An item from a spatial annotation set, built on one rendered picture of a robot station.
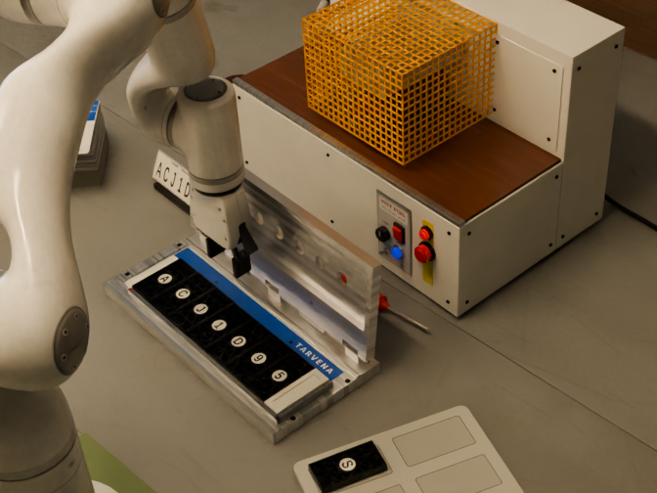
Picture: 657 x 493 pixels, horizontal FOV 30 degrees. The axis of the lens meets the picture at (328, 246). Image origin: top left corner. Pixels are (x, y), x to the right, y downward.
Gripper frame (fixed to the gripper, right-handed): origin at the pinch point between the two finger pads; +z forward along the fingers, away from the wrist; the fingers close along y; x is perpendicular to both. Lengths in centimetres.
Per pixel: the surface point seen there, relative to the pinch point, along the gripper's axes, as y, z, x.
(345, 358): 25.0, 6.3, 2.1
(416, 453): 44.7, 7.2, -2.4
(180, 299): -2.1, 5.2, -8.8
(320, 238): 16.7, -10.5, 5.6
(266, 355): 17.2, 5.0, -6.8
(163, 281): -7.4, 5.0, -8.2
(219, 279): -2.5, 6.2, -0.8
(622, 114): 12, 9, 84
